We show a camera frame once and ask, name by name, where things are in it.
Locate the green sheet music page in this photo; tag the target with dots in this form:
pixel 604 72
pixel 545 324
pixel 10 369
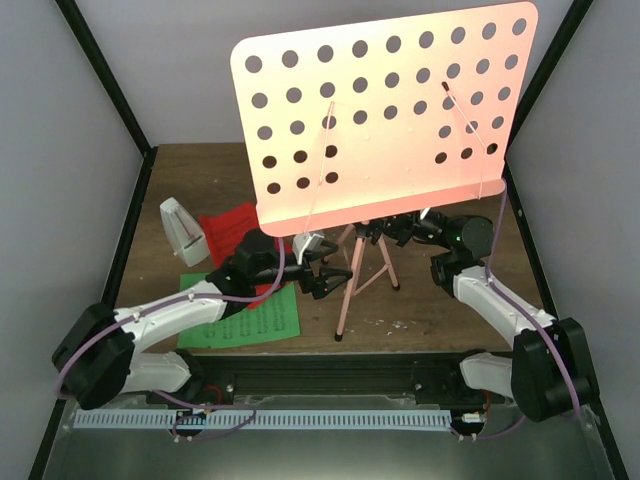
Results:
pixel 275 318

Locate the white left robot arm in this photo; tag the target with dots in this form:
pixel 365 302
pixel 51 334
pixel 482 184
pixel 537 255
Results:
pixel 104 354

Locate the light blue slotted cable duct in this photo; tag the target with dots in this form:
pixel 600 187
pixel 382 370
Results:
pixel 412 420

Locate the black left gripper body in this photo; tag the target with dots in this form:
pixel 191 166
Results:
pixel 307 282

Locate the red sheet music page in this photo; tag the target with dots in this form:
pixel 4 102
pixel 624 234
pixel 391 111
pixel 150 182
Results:
pixel 223 233

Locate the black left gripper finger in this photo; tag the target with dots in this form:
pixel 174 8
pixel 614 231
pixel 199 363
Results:
pixel 322 252
pixel 329 279

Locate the white metronome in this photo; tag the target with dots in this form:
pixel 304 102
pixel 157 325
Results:
pixel 183 232

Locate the black left frame rail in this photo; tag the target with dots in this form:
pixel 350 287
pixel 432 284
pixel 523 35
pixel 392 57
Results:
pixel 116 272

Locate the black back right frame post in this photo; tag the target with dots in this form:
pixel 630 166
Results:
pixel 552 56

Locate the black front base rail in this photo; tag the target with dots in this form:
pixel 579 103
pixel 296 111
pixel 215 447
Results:
pixel 430 378

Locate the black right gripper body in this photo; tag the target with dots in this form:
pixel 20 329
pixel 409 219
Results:
pixel 416 226

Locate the black right frame rail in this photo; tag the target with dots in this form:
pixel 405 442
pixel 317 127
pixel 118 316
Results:
pixel 529 243

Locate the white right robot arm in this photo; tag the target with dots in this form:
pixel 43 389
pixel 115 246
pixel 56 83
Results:
pixel 550 371

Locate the black frame post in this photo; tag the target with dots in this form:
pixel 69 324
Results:
pixel 552 56
pixel 98 62

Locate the pink folding music stand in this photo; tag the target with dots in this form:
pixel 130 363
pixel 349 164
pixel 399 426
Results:
pixel 351 123

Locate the black back left frame post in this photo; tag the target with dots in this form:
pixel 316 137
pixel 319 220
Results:
pixel 98 62

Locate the black frame rail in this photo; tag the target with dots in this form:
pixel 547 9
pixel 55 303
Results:
pixel 529 243
pixel 116 272

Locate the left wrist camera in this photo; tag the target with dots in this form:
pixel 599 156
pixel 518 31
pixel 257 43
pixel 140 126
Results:
pixel 306 242

